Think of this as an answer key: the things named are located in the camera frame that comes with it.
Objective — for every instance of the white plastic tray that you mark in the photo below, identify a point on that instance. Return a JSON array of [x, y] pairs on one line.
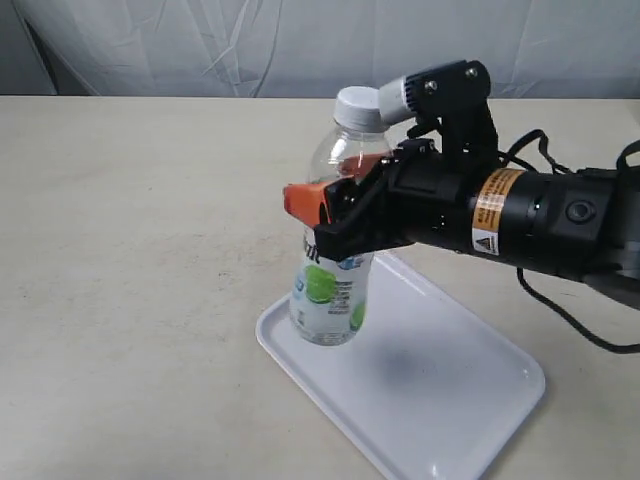
[[425, 390]]

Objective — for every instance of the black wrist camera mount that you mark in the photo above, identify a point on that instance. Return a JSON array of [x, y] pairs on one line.
[[451, 99]]

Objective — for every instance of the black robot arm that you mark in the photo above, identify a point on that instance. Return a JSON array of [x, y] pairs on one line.
[[581, 226]]

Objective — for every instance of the white backdrop cloth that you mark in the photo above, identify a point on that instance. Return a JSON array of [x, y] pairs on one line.
[[580, 49]]

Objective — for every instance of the clear plastic water bottle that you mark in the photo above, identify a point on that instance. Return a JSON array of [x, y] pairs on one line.
[[328, 299]]

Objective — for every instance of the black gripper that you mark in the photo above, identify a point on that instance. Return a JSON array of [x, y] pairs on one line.
[[417, 194]]

